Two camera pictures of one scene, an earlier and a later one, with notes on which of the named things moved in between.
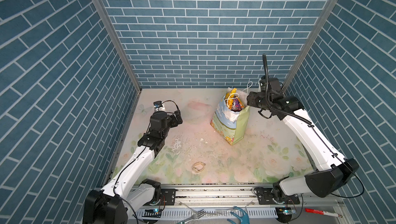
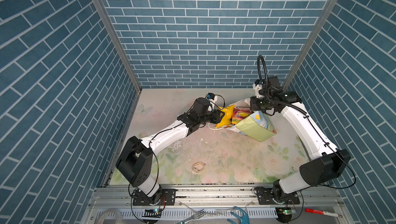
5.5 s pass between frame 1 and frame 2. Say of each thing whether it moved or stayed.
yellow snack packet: moved
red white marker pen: stayed
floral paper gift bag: moved
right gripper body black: stayed
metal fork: stayed
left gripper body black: moved
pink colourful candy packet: moved
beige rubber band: stayed
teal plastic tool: stayed
